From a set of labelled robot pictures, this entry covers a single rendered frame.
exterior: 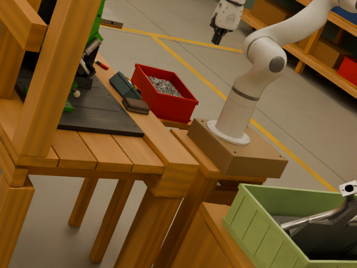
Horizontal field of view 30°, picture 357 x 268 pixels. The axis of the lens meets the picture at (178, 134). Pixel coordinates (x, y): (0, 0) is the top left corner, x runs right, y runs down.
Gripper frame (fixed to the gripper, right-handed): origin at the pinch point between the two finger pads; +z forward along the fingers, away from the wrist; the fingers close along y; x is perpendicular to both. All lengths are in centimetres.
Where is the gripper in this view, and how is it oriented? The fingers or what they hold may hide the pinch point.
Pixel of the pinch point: (217, 38)
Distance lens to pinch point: 253.8
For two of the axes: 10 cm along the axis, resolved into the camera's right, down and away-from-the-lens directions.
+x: -4.7, -5.2, 7.1
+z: -3.7, 8.5, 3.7
